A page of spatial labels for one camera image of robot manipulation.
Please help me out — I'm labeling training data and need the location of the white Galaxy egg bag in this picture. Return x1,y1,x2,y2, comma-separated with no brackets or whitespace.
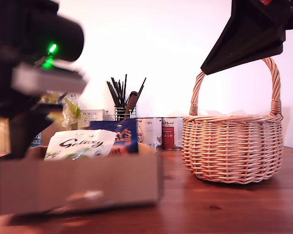
43,129,117,161
199,109,247,117

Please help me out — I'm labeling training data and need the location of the brown cardboard box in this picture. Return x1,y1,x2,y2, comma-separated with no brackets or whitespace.
0,143,165,216

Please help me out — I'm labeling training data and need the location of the blue Terry's orange egg bag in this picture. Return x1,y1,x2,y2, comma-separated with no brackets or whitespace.
89,118,139,156

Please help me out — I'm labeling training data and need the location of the white Porlex box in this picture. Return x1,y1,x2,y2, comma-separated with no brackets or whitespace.
77,109,106,130

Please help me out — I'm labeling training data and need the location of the woven wicker basket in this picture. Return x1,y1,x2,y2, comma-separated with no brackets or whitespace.
181,57,284,185

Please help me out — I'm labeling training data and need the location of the yellow kitchen towel pack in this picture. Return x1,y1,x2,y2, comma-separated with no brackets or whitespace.
0,92,82,155

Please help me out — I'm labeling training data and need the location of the black sticks bundle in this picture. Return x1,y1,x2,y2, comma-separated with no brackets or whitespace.
106,74,147,108

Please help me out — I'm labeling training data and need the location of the white label tin can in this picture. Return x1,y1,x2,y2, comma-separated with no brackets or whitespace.
136,117,163,151

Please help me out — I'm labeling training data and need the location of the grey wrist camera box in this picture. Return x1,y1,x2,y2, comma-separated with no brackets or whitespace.
11,60,90,96

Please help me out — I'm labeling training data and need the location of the chrome wire utensil holder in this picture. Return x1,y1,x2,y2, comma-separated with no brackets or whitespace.
106,106,137,121

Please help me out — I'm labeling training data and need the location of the brown handled utensil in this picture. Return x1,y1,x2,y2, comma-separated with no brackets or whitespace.
124,91,139,120

